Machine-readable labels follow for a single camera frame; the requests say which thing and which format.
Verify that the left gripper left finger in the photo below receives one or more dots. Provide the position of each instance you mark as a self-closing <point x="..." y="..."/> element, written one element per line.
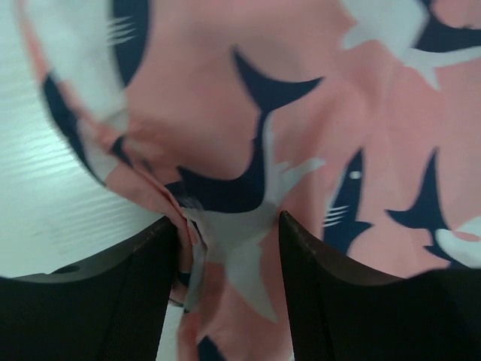
<point x="109" y="306"/>

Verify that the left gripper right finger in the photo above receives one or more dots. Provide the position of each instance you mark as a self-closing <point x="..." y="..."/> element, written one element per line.
<point x="340" y="309"/>

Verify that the pink shark print shorts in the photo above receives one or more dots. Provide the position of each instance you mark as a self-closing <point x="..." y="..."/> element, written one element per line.
<point x="360" y="118"/>

